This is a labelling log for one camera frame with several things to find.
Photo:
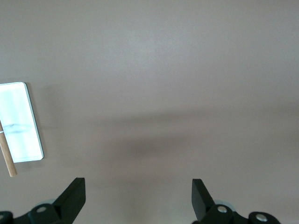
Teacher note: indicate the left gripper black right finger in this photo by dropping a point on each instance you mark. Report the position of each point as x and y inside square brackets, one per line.
[201, 200]

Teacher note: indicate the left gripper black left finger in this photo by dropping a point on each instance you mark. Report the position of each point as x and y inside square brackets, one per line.
[72, 198]

